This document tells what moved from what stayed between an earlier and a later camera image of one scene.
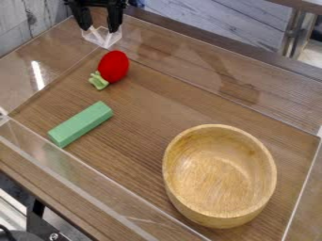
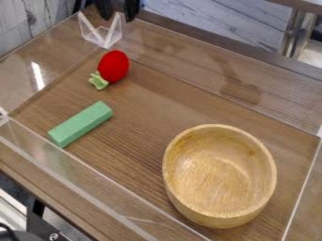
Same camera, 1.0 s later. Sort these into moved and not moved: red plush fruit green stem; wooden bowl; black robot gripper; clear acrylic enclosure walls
Moved: black robot gripper
Not moved: wooden bowl; clear acrylic enclosure walls; red plush fruit green stem
